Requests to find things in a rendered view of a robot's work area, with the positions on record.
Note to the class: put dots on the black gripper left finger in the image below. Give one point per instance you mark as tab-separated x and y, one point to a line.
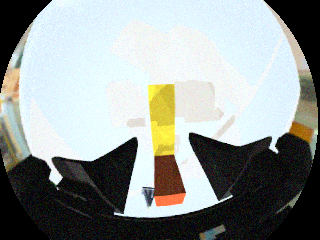
110	175

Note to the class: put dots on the grey triangular wedge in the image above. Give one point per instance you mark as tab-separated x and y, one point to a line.
149	195

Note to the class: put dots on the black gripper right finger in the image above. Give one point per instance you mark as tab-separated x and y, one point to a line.
224	163

